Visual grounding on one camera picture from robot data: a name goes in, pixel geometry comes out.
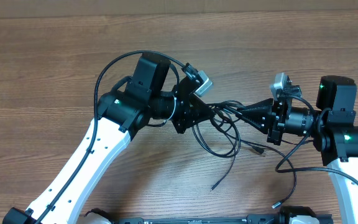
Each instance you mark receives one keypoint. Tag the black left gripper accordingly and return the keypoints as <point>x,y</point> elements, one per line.
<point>191,115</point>

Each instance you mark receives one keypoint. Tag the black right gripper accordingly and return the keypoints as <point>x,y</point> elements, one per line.
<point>261,116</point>

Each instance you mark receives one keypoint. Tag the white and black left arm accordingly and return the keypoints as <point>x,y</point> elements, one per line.
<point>160,88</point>

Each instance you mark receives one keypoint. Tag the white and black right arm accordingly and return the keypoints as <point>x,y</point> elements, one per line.
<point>330,123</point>

